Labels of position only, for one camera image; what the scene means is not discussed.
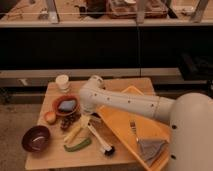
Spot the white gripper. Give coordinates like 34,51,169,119
80,106,96,128

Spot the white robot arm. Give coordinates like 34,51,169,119
79,75,213,171

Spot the orange bowl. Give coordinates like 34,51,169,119
52,95,79,116

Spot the purple bowl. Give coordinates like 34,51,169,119
22,125,51,153

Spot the yellow corn toy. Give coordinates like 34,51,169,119
64,124,82,143

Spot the dark grapes toy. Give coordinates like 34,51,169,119
60,114,80,131

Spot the blue sponge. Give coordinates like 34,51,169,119
58,100,76,112

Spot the green pepper toy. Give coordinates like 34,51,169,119
64,137,92,152

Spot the wooden table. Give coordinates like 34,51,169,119
25,78,155,171

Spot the orange fruit toy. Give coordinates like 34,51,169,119
44,111,56,124

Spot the white dish brush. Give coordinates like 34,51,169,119
88,124,115,156

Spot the white cup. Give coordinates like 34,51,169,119
55,75,69,92

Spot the orange plastic bin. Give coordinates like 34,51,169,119
96,85,172,171

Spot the gray cloth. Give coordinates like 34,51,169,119
138,139,168,166

